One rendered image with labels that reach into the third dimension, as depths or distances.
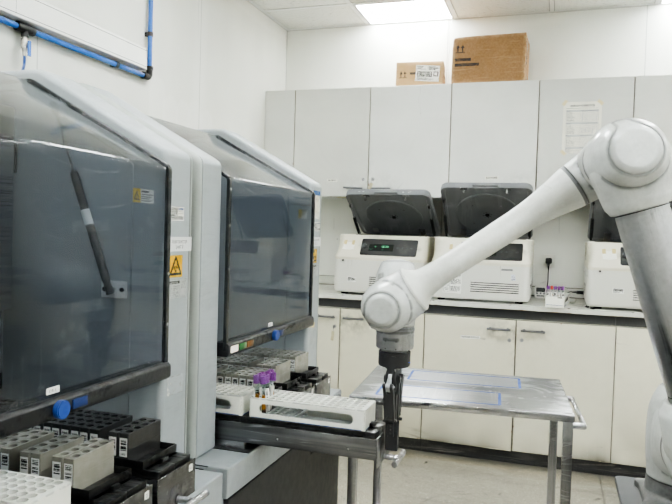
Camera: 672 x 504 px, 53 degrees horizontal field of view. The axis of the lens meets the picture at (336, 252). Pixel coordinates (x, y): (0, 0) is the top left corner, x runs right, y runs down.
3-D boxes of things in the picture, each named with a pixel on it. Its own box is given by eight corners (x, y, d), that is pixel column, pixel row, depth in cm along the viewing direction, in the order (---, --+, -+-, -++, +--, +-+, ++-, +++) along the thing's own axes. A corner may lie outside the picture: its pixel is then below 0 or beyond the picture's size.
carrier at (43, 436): (46, 460, 129) (46, 429, 128) (55, 462, 128) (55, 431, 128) (-2, 481, 117) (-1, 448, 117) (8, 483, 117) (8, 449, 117)
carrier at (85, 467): (105, 470, 124) (105, 438, 124) (114, 472, 124) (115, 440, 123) (62, 493, 113) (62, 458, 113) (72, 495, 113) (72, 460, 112)
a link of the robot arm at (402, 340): (371, 326, 154) (370, 352, 155) (410, 329, 152) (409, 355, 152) (381, 321, 163) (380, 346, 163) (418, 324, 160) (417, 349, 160)
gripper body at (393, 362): (383, 345, 163) (382, 383, 163) (374, 351, 155) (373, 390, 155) (414, 347, 160) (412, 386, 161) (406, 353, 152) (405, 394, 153)
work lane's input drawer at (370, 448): (121, 434, 174) (121, 399, 173) (151, 420, 187) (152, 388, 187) (394, 473, 151) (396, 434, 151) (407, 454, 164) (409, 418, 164)
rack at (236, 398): (138, 407, 174) (138, 384, 174) (159, 399, 184) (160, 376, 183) (241, 421, 165) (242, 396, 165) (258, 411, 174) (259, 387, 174)
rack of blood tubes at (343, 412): (247, 422, 164) (248, 397, 164) (264, 412, 174) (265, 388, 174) (364, 437, 155) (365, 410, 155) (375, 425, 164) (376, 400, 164)
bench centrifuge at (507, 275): (429, 299, 385) (433, 179, 383) (445, 291, 445) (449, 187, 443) (529, 305, 369) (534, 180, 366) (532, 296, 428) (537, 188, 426)
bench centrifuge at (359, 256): (332, 293, 405) (335, 187, 403) (363, 286, 463) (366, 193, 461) (422, 299, 386) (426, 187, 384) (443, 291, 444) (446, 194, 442)
